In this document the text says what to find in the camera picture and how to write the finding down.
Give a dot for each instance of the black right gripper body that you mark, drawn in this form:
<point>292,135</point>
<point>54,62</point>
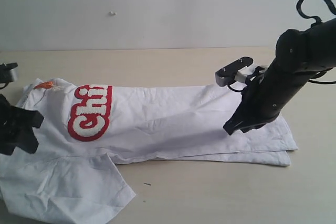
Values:
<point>266,96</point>

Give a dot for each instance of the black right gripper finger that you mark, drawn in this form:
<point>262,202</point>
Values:
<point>248,126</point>
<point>240,120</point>

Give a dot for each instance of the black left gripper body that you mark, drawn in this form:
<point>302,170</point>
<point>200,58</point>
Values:
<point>12,121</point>

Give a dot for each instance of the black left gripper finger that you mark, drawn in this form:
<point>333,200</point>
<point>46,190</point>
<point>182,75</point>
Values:
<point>25,139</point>
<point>27,118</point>

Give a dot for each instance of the white t-shirt red lettering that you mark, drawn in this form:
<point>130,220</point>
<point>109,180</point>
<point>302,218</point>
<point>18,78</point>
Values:
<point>88,130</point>

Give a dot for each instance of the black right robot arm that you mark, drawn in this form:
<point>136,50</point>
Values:
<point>299,57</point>

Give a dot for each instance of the orange neck tag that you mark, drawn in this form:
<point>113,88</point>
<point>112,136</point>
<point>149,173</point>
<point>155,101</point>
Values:
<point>45,85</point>

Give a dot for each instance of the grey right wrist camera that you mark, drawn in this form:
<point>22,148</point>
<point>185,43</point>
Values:
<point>242,70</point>

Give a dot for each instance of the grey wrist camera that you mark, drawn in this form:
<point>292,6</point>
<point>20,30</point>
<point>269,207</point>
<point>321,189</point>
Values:
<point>8,72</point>
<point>242,70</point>

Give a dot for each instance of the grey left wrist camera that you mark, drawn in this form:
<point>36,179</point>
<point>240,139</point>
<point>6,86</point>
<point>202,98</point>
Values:
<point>8,72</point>

